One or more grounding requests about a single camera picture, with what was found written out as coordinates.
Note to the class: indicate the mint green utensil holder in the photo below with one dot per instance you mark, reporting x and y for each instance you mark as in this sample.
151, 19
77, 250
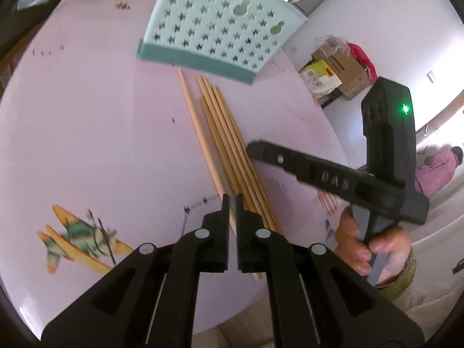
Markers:
229, 38

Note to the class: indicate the person's right hand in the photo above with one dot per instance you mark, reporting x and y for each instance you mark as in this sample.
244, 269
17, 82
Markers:
394, 242

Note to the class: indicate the pink patterned tablecloth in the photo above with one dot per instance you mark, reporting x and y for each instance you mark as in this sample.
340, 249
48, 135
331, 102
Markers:
87, 126

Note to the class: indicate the rice bag white yellow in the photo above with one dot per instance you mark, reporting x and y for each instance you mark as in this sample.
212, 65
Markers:
320, 79

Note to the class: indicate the red bag on box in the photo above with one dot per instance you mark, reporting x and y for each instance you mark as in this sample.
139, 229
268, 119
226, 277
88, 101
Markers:
358, 53

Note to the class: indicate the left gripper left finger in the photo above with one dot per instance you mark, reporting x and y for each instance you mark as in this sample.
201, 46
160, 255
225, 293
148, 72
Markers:
149, 299

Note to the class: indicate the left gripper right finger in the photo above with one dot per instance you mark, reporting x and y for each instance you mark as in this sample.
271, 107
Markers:
316, 299

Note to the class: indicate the cardboard box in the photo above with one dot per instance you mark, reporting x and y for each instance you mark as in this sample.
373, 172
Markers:
354, 78

